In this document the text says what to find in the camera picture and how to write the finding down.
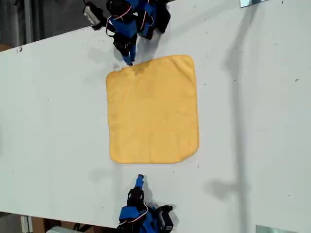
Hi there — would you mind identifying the yellow square microfibre towel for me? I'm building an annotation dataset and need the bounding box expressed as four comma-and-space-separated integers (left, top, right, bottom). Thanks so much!
105, 54, 200, 165

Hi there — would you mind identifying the white plastic object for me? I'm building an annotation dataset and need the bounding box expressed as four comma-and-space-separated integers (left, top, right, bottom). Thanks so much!
46, 225, 75, 233

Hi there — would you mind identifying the brown cardboard box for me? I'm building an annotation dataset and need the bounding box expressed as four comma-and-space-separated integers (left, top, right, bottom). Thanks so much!
31, 216, 76, 233

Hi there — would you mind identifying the white table leg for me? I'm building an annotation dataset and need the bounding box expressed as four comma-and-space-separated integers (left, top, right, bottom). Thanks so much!
20, 215, 34, 233

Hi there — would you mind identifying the shiny metal plate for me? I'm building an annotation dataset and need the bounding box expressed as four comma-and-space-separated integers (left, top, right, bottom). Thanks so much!
239, 0, 268, 8

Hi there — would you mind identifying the red white gripper wire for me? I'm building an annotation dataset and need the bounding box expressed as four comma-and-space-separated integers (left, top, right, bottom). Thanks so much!
120, 202, 149, 223
105, 8, 134, 37

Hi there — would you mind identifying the black camera stalk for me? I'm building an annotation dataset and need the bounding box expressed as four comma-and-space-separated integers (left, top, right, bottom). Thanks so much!
91, 21, 109, 31
152, 205, 173, 214

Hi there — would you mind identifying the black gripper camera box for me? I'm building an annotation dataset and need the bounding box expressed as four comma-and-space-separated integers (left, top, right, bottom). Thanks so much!
82, 1, 107, 27
159, 210, 174, 232

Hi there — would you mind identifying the grey metal frame post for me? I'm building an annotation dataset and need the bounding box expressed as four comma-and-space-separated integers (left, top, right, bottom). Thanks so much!
23, 0, 34, 46

